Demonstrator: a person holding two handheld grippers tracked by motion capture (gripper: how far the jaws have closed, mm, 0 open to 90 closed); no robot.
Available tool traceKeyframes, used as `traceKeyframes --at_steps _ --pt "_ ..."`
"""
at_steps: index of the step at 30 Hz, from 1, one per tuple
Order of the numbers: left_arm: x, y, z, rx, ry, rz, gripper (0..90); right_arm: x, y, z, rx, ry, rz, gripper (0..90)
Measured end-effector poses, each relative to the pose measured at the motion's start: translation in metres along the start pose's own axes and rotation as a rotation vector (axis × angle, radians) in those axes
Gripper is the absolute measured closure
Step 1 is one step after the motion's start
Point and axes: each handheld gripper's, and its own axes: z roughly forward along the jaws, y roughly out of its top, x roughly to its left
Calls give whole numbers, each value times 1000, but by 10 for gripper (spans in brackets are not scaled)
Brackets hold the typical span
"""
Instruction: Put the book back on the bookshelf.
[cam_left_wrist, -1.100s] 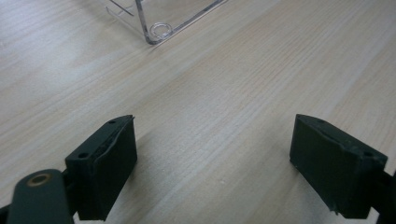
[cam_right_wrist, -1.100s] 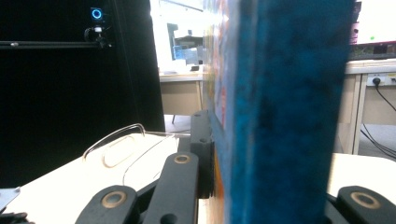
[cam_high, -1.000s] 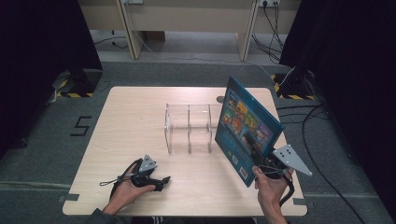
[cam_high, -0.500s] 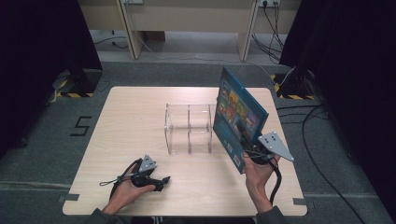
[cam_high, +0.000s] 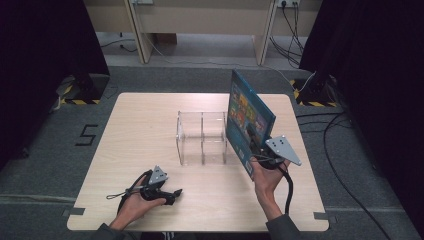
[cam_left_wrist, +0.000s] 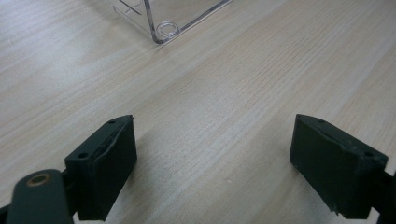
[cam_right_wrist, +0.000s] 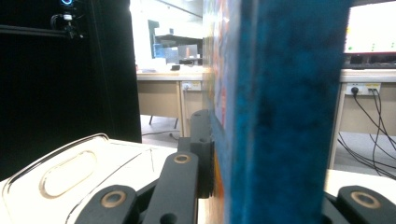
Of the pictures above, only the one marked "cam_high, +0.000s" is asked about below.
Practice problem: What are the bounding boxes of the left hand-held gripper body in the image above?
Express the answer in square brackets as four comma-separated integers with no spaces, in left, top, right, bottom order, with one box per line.
[139,165,169,202]

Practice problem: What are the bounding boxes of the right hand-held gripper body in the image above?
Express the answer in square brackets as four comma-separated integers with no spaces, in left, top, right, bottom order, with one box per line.
[254,134,303,171]

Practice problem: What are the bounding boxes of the blue cartoon picture book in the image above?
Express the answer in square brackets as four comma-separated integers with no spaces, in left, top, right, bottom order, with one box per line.
[225,69,277,178]

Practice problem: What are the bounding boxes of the clear acrylic divided rack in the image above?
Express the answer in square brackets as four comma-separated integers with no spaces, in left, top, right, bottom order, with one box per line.
[175,110,234,167]

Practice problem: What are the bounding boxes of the person's left hand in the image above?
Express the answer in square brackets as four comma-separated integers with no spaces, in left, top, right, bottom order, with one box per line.
[109,175,167,231]

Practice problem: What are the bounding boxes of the person's right hand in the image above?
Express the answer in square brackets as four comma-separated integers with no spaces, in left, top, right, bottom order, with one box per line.
[249,159,291,208]

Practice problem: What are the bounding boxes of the black stand base striped tape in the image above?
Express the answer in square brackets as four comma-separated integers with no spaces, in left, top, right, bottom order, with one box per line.
[289,74,338,108]
[59,73,111,106]

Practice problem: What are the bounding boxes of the black curtain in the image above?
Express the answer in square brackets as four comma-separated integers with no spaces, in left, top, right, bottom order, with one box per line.
[299,0,424,231]
[0,0,111,171]

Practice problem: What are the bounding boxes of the brown cardboard box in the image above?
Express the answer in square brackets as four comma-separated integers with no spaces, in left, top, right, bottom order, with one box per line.
[155,33,178,46]

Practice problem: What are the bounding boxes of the beige wooden desk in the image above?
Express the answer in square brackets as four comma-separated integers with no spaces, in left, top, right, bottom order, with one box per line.
[83,0,323,66]

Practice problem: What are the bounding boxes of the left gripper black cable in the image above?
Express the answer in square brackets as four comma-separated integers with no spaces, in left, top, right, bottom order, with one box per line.
[106,169,154,214]

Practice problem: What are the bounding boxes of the black floor cables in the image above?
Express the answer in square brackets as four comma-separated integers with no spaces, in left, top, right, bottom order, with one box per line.
[295,112,354,134]

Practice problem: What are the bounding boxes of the long black floor cable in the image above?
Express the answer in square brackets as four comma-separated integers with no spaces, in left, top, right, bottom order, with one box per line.
[321,113,393,240]

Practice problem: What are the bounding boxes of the long white floor cable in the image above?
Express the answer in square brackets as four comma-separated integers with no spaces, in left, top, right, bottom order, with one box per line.
[143,31,318,94]

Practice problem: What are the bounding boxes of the bundle of black power cables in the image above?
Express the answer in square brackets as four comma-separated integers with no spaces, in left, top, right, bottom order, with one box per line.
[268,1,306,68]

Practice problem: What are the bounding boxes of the short black floor cable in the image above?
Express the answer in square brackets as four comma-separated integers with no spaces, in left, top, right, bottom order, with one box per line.
[99,32,138,54]

